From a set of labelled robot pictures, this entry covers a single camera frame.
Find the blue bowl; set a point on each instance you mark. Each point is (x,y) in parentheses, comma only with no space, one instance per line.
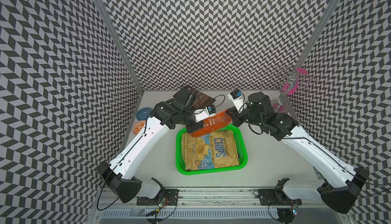
(143,113)

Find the aluminium front rail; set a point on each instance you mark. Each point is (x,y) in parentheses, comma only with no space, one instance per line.
(228,197)

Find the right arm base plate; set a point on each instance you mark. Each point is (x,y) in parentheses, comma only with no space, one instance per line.
(275,197)

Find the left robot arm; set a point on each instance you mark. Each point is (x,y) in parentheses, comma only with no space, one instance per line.
(119,173)

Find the orange white chips bag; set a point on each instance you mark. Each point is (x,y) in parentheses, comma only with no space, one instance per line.
(219,121)

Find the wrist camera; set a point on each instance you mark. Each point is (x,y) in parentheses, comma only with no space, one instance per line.
(238,99)
(202,114)

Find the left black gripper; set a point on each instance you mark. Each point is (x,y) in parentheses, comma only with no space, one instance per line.
(190,129)

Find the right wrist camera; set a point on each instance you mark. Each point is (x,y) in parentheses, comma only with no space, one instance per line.
(238,99)

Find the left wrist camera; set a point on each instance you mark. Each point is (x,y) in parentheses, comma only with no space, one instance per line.
(202,114)

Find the brown kettle chips bag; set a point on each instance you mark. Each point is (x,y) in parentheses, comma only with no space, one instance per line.
(201,99)

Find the yellow blue chips bag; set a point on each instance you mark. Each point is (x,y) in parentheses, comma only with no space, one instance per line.
(212,151)

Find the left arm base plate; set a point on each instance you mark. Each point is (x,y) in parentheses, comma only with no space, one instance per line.
(170,194)

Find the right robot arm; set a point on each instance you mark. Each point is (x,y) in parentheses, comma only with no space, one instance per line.
(341,183)

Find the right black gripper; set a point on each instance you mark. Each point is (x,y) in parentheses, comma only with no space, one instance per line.
(234,114)

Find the silver pink mug tree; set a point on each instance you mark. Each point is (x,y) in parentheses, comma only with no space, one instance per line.
(289,88)

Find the green plastic basket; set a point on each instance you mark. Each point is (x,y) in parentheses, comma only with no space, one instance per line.
(243,157)

